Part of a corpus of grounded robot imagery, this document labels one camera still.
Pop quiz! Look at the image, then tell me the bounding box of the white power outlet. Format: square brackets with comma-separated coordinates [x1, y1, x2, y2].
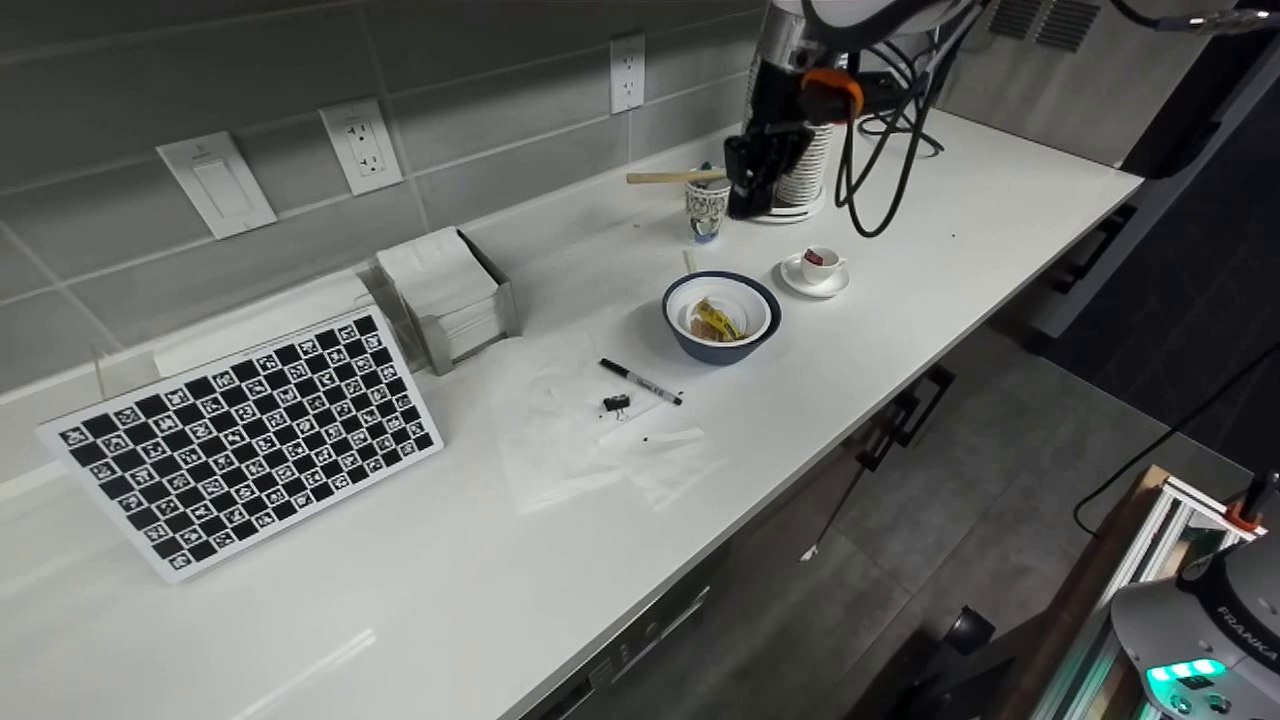
[604, 27, 654, 116]
[317, 96, 410, 201]

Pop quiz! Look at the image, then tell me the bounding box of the orange wrist mount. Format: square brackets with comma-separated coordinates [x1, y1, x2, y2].
[796, 64, 872, 121]

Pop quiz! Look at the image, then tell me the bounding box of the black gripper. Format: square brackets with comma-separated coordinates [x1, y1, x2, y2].
[723, 56, 822, 223]

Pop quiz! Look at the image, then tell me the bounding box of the white blank wall plate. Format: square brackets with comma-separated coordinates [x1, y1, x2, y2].
[152, 127, 280, 244]

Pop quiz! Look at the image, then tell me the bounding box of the wooden stick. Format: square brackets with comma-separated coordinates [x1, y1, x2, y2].
[624, 165, 732, 192]

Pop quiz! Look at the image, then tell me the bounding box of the yellow food piece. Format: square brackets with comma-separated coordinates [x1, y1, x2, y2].
[684, 297, 744, 343]

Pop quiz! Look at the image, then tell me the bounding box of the silver drawer handle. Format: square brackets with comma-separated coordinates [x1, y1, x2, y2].
[585, 581, 717, 690]

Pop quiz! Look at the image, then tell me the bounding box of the clear plastic sheet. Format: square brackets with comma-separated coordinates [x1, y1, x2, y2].
[488, 355, 712, 522]

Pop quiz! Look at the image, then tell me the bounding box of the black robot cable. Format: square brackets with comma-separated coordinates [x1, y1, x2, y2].
[827, 9, 983, 244]

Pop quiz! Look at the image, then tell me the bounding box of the grey robot base green light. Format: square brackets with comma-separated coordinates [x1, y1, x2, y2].
[1104, 536, 1280, 720]

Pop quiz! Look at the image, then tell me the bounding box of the black white checkerboard panel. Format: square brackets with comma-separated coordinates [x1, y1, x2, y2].
[35, 303, 450, 590]

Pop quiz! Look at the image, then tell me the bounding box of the glass jar with stick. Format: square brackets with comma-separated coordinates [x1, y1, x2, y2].
[682, 165, 736, 250]

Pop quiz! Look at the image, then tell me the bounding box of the black marker pen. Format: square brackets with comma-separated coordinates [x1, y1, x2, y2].
[597, 352, 688, 412]

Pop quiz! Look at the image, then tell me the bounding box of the dark metal stand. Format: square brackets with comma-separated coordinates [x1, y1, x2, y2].
[854, 398, 930, 475]

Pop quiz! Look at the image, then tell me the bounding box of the blue white bowl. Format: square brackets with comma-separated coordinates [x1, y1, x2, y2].
[657, 270, 787, 374]

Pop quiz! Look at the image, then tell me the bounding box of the small black floor object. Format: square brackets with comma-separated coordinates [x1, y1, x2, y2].
[941, 606, 999, 659]

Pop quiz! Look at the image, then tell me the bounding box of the wooden frame cart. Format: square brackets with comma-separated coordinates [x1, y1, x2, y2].
[1026, 459, 1274, 720]

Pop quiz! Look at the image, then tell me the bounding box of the silver metal pot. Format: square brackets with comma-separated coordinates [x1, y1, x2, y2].
[748, 121, 848, 232]

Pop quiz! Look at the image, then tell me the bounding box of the white cardboard box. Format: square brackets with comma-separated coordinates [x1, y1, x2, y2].
[372, 223, 525, 379]

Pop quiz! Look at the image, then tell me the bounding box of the black floor cable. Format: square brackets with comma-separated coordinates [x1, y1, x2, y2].
[1070, 336, 1280, 540]

